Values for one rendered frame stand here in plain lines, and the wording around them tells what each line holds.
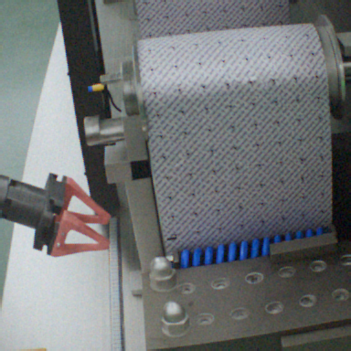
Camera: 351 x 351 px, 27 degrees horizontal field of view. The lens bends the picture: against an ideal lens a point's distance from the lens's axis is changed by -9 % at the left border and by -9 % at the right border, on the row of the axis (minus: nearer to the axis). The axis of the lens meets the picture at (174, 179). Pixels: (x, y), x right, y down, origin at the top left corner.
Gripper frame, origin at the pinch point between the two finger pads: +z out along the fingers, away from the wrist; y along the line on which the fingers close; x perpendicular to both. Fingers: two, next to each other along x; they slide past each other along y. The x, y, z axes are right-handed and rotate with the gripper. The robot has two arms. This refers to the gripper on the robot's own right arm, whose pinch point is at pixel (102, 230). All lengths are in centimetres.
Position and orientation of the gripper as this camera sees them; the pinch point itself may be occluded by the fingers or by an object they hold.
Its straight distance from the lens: 104.9
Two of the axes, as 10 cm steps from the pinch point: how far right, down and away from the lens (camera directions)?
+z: 9.3, 2.9, 2.4
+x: 3.7, -7.9, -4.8
